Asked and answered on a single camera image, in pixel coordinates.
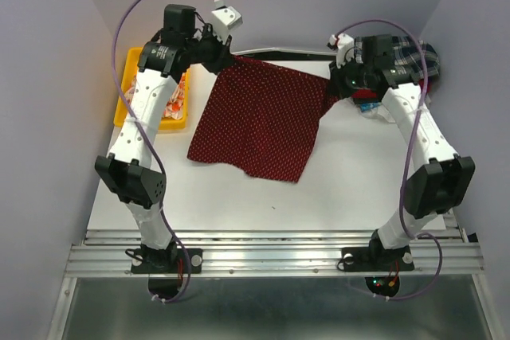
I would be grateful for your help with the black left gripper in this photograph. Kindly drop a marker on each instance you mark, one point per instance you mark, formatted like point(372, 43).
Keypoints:
point(222, 56)

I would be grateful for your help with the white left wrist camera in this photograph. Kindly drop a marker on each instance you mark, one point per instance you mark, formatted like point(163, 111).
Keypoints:
point(225, 20)

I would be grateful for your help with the navy white plaid skirt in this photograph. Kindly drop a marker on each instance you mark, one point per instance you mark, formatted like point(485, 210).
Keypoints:
point(407, 55)

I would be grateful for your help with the aluminium table frame rail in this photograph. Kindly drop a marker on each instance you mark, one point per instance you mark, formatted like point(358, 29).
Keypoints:
point(250, 227)

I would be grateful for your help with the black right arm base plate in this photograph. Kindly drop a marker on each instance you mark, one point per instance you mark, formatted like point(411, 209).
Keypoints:
point(363, 259)

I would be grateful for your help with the dark red polka dot skirt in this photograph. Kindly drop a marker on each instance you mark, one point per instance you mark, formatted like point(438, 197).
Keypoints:
point(263, 119)

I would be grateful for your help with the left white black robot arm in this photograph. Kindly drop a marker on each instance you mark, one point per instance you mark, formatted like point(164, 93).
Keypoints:
point(126, 169)

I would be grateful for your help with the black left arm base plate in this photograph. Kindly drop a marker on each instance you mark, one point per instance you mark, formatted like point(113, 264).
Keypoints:
point(187, 262)

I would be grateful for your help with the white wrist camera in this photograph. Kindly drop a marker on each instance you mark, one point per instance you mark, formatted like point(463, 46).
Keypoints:
point(225, 20)
point(343, 45)

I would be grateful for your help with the white blue patterned skirt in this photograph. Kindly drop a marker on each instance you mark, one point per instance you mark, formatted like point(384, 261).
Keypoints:
point(373, 109)

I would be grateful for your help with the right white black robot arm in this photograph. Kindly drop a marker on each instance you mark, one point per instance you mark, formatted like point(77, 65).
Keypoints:
point(435, 178)

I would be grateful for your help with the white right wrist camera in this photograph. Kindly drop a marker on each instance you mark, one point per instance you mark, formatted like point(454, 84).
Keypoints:
point(343, 45)

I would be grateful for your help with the folded red skirt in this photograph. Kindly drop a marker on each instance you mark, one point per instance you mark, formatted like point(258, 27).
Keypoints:
point(364, 96)

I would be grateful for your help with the orange floral white skirt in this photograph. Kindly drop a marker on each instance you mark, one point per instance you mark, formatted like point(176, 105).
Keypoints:
point(174, 107)

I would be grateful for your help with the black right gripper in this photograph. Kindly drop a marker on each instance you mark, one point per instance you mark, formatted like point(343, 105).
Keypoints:
point(339, 85)

